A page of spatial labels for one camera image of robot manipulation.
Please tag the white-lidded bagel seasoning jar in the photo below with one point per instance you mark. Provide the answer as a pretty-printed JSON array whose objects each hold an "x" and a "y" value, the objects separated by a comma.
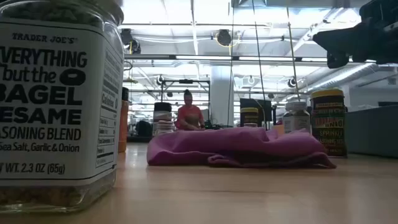
[
  {"x": 295, "y": 121},
  {"x": 46, "y": 109}
]

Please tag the yellow-lidded chili onion jar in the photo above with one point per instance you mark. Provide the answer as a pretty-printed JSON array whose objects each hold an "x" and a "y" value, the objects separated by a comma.
[
  {"x": 328, "y": 124},
  {"x": 249, "y": 118}
]

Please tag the black-lidded spice jar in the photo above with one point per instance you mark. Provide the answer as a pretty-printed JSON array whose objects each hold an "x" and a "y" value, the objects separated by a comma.
[
  {"x": 123, "y": 124},
  {"x": 162, "y": 107}
]

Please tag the dark teal plastic bin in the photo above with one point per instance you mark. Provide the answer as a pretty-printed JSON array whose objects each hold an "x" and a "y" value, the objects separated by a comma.
[{"x": 373, "y": 130}]

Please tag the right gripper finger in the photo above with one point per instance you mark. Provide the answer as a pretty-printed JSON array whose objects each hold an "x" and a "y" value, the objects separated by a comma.
[
  {"x": 338, "y": 59},
  {"x": 339, "y": 39}
]

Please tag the black computer monitor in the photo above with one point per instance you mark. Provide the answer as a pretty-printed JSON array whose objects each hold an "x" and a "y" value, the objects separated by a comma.
[{"x": 265, "y": 112}]

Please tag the black metal frame rig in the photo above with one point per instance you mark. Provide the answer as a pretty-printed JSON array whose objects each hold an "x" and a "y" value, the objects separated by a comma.
[{"x": 186, "y": 81}]

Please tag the purple cloth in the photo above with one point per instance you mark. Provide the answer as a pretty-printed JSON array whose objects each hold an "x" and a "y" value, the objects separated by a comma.
[{"x": 233, "y": 146}]

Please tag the long ceiling light bar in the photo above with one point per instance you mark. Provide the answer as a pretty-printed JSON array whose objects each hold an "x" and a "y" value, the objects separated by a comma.
[{"x": 202, "y": 57}]

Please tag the person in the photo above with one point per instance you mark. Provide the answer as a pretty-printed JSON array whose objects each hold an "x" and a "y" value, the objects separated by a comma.
[{"x": 189, "y": 116}]

